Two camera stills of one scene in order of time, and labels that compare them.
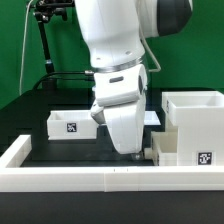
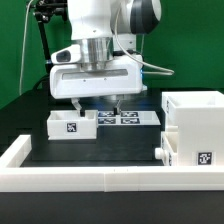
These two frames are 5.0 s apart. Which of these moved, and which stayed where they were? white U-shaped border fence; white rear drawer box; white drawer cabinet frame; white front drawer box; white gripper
Moved: white front drawer box; white gripper
Stayed: white drawer cabinet frame; white U-shaped border fence; white rear drawer box
